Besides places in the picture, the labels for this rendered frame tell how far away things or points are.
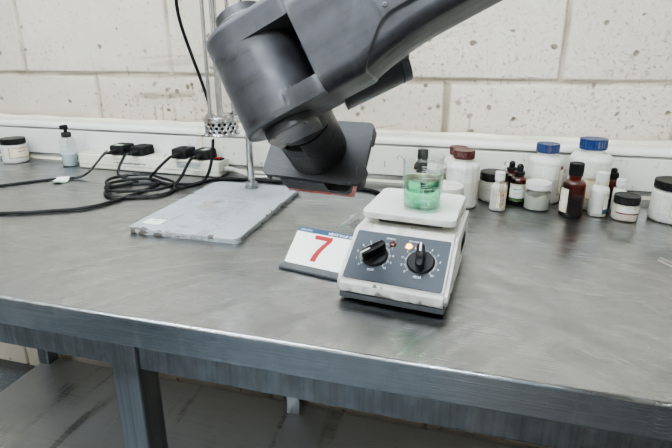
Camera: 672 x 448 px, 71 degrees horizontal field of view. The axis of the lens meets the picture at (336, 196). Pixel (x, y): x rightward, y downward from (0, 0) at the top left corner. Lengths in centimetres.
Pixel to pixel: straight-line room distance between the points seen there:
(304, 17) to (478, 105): 81
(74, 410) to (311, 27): 144
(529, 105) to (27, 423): 149
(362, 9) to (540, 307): 43
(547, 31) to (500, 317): 66
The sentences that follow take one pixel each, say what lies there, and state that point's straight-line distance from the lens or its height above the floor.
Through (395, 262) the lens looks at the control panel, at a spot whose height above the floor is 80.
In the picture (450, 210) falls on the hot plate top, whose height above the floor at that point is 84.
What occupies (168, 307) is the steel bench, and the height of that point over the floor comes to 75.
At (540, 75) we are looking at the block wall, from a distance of 108.
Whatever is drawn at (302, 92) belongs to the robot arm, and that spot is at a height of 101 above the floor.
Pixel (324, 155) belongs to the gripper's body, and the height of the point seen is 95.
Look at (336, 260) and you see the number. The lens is 64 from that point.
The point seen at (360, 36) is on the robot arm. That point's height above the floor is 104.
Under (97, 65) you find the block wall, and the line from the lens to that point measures 141.
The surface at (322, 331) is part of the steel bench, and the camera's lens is 52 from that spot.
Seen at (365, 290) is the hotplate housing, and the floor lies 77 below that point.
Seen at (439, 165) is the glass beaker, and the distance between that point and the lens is 60.
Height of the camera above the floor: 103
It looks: 17 degrees down
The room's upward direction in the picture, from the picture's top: straight up
